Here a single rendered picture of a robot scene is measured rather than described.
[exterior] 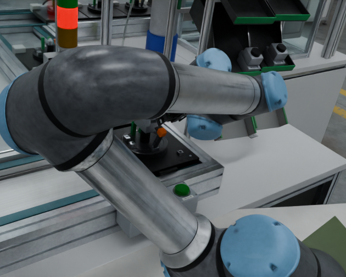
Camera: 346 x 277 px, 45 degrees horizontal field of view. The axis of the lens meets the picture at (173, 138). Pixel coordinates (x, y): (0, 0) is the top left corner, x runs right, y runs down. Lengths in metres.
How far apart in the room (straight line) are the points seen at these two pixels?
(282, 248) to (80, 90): 0.40
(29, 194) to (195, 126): 0.50
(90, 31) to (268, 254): 1.87
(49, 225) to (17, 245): 0.08
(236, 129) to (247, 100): 0.60
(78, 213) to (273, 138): 0.90
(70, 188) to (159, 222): 0.50
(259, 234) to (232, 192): 0.61
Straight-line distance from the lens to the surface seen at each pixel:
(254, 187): 1.37
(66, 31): 1.10
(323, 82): 2.75
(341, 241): 0.92
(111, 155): 0.63
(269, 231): 0.72
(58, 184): 1.18
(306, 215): 1.33
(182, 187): 1.11
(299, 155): 1.61
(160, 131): 1.14
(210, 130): 0.87
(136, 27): 2.51
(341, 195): 3.08
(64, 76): 0.52
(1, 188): 1.19
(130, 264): 1.06
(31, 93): 0.57
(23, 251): 1.02
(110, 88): 0.51
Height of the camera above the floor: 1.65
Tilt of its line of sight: 31 degrees down
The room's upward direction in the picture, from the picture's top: 9 degrees clockwise
